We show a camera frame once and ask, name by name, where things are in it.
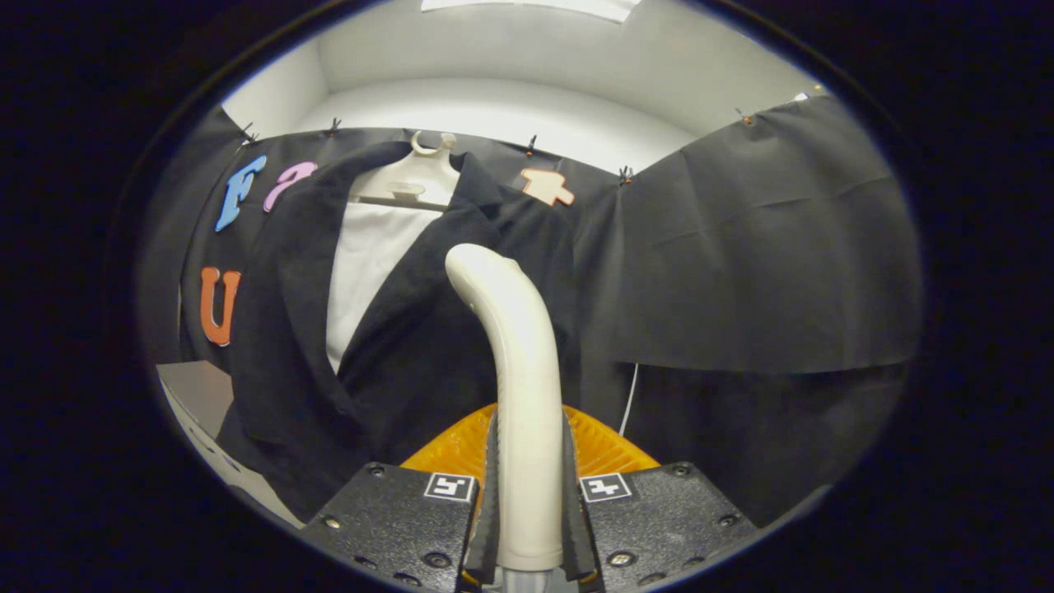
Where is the white garment steamer head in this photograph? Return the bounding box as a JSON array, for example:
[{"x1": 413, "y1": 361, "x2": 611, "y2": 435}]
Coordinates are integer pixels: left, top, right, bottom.
[{"x1": 445, "y1": 243, "x2": 566, "y2": 593}]

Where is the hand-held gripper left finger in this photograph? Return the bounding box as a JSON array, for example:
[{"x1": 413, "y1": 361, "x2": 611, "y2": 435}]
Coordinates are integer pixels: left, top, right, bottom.
[{"x1": 298, "y1": 402, "x2": 501, "y2": 593}]

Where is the thin white cable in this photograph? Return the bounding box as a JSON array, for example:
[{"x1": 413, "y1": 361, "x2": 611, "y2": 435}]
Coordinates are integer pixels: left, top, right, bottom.
[{"x1": 618, "y1": 362, "x2": 642, "y2": 438}]

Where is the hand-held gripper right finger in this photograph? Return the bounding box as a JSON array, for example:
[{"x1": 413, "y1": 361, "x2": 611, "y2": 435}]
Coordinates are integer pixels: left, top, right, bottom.
[{"x1": 562, "y1": 402, "x2": 758, "y2": 592}]

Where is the black backdrop cloth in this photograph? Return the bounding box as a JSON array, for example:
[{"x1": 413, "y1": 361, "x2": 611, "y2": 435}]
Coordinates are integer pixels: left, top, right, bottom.
[{"x1": 136, "y1": 93, "x2": 923, "y2": 528}]

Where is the black blazer jacket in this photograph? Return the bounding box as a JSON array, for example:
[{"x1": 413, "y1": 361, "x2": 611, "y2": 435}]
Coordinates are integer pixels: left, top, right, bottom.
[{"x1": 216, "y1": 140, "x2": 584, "y2": 525}]

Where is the grey cabinet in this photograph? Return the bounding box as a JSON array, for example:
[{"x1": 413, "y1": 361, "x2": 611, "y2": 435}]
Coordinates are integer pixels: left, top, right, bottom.
[{"x1": 156, "y1": 360, "x2": 307, "y2": 530}]

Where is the white plastic clothes hanger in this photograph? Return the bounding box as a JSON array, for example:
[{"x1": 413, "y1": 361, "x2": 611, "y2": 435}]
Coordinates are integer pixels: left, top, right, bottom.
[{"x1": 349, "y1": 130, "x2": 462, "y2": 212}]

